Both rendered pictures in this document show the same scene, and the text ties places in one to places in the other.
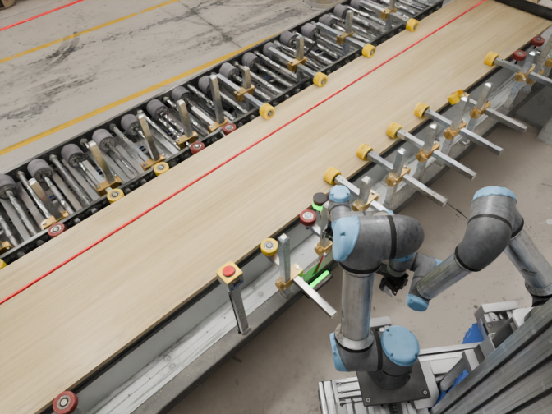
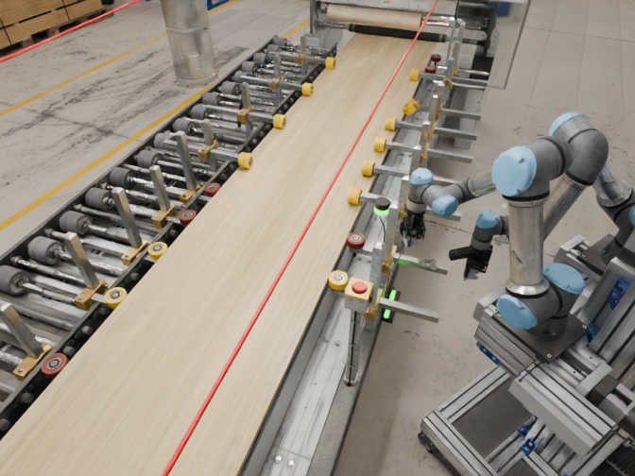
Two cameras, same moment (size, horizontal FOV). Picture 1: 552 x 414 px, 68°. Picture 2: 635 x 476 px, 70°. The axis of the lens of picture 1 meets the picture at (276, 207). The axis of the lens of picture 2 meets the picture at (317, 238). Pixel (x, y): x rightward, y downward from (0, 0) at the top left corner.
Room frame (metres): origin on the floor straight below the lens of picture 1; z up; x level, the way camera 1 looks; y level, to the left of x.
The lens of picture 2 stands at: (0.02, 0.77, 2.26)
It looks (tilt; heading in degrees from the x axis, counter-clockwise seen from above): 42 degrees down; 328
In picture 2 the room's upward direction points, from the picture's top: straight up
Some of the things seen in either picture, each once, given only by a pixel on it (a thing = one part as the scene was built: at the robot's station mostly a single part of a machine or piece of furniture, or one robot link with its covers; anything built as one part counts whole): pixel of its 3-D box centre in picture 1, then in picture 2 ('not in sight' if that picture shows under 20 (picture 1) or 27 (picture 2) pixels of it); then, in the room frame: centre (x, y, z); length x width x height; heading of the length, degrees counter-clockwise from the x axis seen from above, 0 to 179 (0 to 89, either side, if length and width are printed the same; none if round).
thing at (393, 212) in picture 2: (324, 236); (387, 248); (1.05, -0.22, 0.93); 0.03 x 0.03 x 0.48; 39
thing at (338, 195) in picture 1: (338, 200); (420, 186); (0.95, -0.23, 1.31); 0.09 x 0.08 x 0.11; 178
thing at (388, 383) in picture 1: (391, 361); (546, 311); (0.43, -0.35, 1.09); 0.15 x 0.15 x 0.10
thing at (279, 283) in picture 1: (289, 278); (372, 303); (0.91, -0.04, 0.82); 0.13 x 0.06 x 0.05; 129
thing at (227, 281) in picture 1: (230, 277); (358, 296); (0.74, 0.18, 1.18); 0.07 x 0.07 x 0.08; 39
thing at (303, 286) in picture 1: (298, 282); (384, 303); (0.89, -0.08, 0.82); 0.43 x 0.03 x 0.04; 39
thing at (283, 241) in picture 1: (284, 268); (373, 289); (0.90, -0.02, 0.94); 0.03 x 0.03 x 0.48; 39
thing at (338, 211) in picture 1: (347, 222); (443, 199); (0.85, -0.25, 1.31); 0.11 x 0.11 x 0.08; 88
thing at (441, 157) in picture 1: (431, 151); (424, 151); (1.54, -0.84, 0.95); 0.50 x 0.04 x 0.04; 39
